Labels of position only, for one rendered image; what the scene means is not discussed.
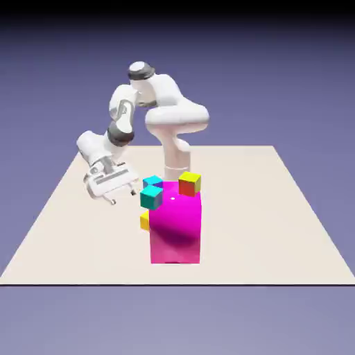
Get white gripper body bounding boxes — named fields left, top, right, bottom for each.
left=83, top=162, right=139, bottom=200

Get small cyan cube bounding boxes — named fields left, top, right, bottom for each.
left=142, top=175, right=164, bottom=190
left=139, top=184, right=164, bottom=211

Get small yellow and red cube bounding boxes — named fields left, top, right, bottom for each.
left=177, top=171, right=202, bottom=198

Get large magenta box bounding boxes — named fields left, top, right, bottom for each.
left=148, top=179, right=202, bottom=265

